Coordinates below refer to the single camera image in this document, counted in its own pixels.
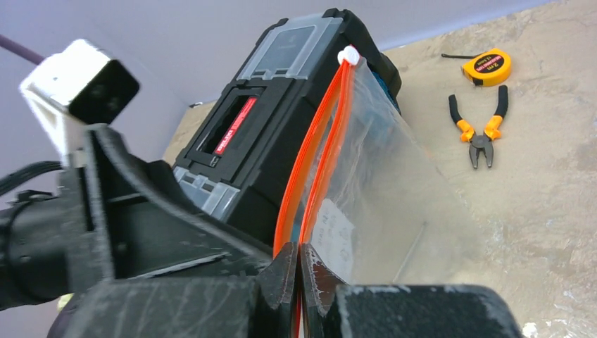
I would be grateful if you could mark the clear zip top bag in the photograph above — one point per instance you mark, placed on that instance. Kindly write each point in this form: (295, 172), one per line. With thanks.
(367, 197)

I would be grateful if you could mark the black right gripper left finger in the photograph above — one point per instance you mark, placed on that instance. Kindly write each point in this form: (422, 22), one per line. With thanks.
(260, 306)

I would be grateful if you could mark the yellow tape measure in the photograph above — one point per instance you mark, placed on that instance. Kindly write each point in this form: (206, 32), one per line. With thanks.
(488, 69)

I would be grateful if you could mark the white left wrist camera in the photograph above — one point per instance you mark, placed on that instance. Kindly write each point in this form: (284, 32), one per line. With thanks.
(82, 85)

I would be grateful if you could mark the orange handled pliers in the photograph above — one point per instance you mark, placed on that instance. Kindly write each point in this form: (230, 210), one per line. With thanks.
(481, 143)

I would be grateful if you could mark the black plastic toolbox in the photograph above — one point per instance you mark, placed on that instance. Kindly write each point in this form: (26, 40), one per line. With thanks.
(237, 164)

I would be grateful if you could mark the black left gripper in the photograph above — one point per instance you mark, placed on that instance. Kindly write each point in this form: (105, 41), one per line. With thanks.
(116, 217)

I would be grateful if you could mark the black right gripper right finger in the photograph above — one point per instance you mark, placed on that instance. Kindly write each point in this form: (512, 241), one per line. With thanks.
(332, 308)

